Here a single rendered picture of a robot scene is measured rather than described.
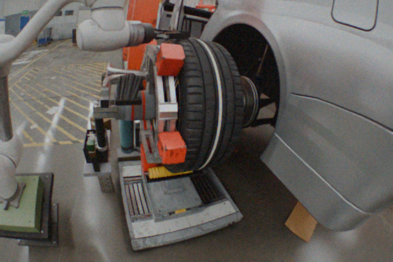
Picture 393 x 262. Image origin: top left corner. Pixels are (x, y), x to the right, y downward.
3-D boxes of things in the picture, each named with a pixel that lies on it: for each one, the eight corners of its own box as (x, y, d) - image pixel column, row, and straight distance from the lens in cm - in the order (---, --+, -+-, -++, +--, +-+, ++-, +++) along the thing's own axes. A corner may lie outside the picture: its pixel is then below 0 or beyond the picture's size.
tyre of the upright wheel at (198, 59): (182, 146, 130) (239, 188, 78) (150, 149, 124) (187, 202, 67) (183, 54, 127) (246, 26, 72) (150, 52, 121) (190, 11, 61)
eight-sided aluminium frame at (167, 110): (168, 186, 82) (186, 63, 52) (154, 188, 81) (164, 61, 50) (146, 123, 122) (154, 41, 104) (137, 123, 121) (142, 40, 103)
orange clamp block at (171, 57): (177, 77, 62) (186, 59, 56) (155, 76, 60) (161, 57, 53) (174, 62, 66) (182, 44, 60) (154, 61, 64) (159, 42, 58)
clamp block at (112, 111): (118, 118, 64) (118, 104, 61) (93, 119, 64) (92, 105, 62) (118, 111, 68) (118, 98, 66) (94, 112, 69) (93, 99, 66)
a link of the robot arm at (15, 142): (-1, 169, 134) (10, 145, 145) (18, 175, 127) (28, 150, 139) (-22, 37, 93) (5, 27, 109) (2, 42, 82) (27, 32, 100)
